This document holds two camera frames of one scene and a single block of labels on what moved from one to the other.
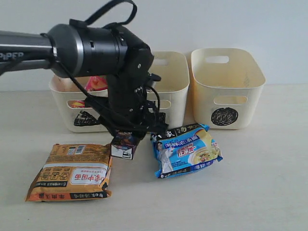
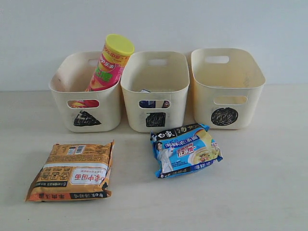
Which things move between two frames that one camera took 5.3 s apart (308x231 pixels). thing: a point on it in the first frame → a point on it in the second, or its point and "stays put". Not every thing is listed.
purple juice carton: [124, 142] → [166, 104]
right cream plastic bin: [227, 85] stays put
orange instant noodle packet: [72, 172] stays put
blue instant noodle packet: [183, 148] stays put
